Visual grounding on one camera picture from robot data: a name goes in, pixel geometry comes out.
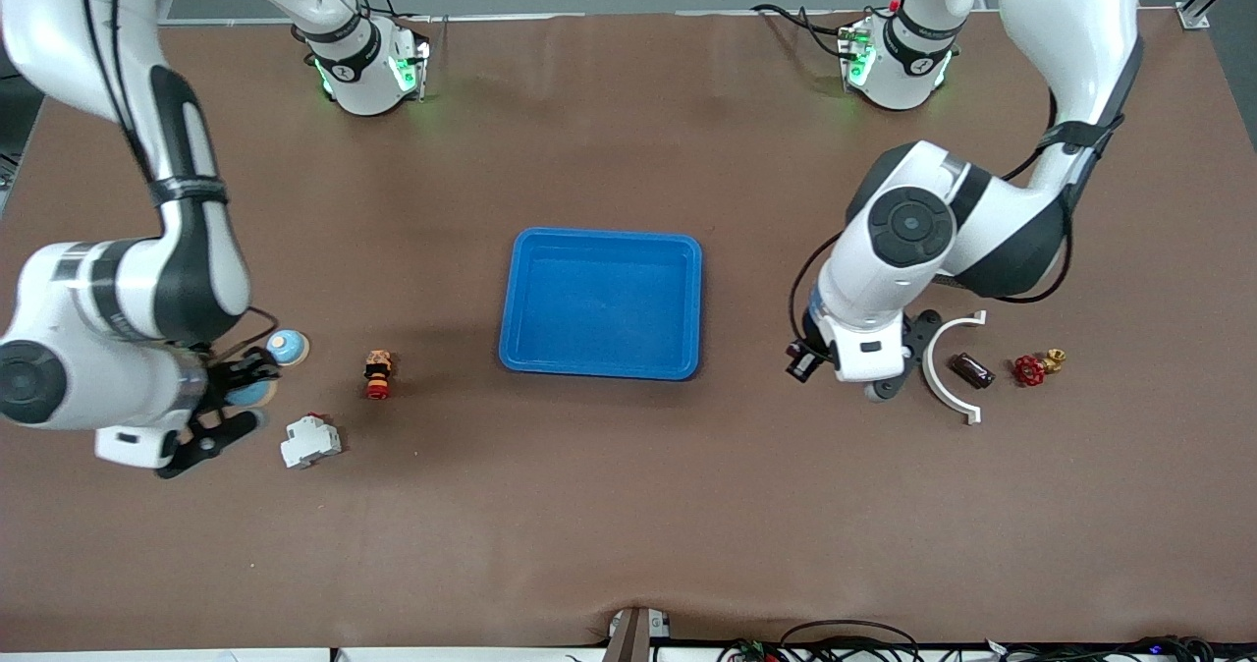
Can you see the light blue dome bell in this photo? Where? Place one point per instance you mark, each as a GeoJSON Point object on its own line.
{"type": "Point", "coordinates": [253, 394]}
{"type": "Point", "coordinates": [288, 348]}

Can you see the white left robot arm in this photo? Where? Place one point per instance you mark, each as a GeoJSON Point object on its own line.
{"type": "Point", "coordinates": [884, 279]}

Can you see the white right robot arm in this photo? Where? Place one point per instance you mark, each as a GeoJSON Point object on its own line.
{"type": "Point", "coordinates": [118, 289]}

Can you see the white circuit breaker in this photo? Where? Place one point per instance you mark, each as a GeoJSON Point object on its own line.
{"type": "Point", "coordinates": [310, 442]}

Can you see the red handwheel brass valve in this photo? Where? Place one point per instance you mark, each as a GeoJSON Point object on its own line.
{"type": "Point", "coordinates": [1028, 371]}

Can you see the red emergency stop yellow body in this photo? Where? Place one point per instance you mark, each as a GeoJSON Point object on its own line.
{"type": "Point", "coordinates": [378, 375]}

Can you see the blue plastic tray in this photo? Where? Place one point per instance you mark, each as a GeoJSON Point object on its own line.
{"type": "Point", "coordinates": [604, 308]}

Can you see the white curved bracket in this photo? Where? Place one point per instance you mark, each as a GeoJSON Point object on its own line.
{"type": "Point", "coordinates": [933, 377]}

